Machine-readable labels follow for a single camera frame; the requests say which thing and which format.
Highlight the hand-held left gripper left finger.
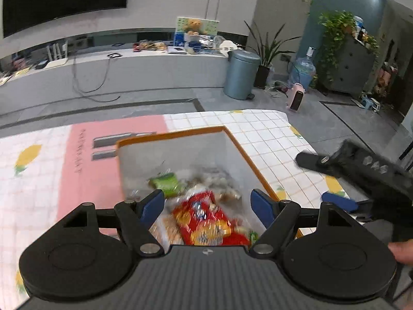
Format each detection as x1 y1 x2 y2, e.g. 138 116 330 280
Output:
60 189 165 258

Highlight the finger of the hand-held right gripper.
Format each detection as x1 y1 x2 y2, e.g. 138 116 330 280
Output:
295 151 343 179
321 192 372 222

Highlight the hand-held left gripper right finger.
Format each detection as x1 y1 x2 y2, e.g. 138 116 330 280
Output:
249 188 368 259

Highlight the green label nut packet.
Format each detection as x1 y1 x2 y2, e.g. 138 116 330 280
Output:
148 172 181 198

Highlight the yellow fried strips packet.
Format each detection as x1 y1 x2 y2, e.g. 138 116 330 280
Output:
150 215 184 254

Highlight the clear packet of white balls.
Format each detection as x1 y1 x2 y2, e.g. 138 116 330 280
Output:
194 167 242 202

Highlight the red snack packet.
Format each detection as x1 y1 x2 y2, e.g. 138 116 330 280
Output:
172 191 251 246

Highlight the orange cardboard box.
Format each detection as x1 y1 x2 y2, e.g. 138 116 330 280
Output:
115 126 304 255

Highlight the pile of snacks on bench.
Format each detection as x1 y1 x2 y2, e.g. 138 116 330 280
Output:
134 40 168 52

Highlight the person's right hand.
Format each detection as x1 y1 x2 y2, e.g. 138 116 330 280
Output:
388 239 413 265

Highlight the pink space heater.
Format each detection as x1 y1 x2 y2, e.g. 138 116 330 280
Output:
286 83 306 111

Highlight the blue stool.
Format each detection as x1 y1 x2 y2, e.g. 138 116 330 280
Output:
361 95 381 110

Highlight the blue water bottle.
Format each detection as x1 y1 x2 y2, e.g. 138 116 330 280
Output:
289 47 317 91

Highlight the grey drawer cabinet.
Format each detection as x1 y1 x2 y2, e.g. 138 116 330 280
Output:
324 35 376 96

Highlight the checked lemon tablecloth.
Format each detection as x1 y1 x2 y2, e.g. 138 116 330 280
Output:
0 109 351 307

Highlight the grey blue trash can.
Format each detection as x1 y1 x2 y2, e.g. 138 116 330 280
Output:
224 49 261 100

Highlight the tall leafed potted plant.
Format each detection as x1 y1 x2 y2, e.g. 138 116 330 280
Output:
243 21 302 88

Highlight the white marble tv bench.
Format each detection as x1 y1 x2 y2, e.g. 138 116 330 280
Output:
0 32 233 117

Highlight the green ivy plant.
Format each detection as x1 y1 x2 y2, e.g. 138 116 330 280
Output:
318 11 357 84

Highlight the white round device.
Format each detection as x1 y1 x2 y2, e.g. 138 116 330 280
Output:
219 40 239 55

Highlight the white router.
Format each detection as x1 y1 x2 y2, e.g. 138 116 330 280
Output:
45 42 68 64

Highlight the brown teddy bear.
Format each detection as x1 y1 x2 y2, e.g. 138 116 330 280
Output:
185 19 204 36

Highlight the black television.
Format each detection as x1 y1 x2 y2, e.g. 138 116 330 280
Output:
2 0 130 38

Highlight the black cable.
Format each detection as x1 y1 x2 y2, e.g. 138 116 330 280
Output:
71 52 121 102

